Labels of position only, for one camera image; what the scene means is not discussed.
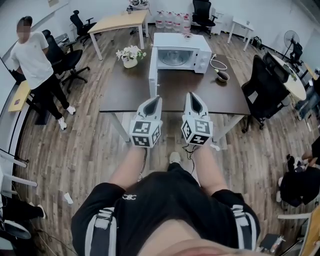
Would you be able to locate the person's white shoe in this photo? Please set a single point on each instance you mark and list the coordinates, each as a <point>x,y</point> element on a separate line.
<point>174,157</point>

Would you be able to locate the black standing fan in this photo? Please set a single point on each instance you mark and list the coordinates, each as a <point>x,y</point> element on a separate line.
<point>291,38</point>

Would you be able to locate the light wooden table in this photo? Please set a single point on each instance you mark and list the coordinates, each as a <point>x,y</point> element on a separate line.
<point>120,21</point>

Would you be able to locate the white flowers in white pot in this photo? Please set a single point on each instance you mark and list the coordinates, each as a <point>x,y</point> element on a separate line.
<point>130,56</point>

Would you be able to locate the person's right forearm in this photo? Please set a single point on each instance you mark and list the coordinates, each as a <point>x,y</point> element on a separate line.
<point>208,170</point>

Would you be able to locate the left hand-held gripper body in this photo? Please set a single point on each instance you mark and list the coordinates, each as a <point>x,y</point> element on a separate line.
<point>143,130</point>

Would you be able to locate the clear glass cup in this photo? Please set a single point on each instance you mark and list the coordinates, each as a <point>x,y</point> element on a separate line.
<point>174,57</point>

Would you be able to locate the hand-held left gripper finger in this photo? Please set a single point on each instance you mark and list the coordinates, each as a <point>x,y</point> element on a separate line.
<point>143,106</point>
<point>160,111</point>

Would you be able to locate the black high-back office chair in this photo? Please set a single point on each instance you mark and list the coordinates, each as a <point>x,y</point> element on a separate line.
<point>265,87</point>

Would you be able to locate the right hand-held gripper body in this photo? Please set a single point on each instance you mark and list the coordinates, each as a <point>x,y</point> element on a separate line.
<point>197,130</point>

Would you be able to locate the dark round bowl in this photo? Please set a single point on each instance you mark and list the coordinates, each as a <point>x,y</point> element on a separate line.
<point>223,76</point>

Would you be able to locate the small pink item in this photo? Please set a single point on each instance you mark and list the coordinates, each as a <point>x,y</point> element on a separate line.
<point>187,35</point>

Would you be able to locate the white microwave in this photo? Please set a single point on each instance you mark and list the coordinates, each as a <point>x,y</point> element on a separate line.
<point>178,42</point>

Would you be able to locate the person's left forearm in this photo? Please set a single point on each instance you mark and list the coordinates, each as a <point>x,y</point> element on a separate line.
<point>128,167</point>

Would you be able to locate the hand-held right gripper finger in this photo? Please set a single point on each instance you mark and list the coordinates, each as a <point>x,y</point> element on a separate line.
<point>203,108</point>
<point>188,105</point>

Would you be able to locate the white metal frame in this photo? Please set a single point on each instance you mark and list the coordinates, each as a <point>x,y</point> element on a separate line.
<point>15,172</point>

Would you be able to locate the white cabinet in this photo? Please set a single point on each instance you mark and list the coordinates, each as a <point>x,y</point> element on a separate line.
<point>217,21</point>

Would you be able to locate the large clear water bottle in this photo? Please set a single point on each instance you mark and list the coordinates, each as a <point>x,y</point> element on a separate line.
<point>169,22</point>
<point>160,21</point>
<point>186,23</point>
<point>177,23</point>

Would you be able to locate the yellow desk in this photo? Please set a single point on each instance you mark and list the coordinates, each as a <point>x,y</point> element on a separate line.
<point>20,96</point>

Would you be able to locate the person's black shirt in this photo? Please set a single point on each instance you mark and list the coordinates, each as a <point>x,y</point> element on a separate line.
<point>162,200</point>

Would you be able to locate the small white desk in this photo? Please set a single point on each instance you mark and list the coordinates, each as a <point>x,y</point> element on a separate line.
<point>242,26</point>

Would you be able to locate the dark brown table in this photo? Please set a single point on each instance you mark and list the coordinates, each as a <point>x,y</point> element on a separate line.
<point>187,85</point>

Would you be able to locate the round white table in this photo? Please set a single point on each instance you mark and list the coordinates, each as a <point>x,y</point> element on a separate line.
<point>296,86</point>

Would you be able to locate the white paper scrap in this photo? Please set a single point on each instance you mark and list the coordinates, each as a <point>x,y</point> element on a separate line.
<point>215,147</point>
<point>68,198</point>

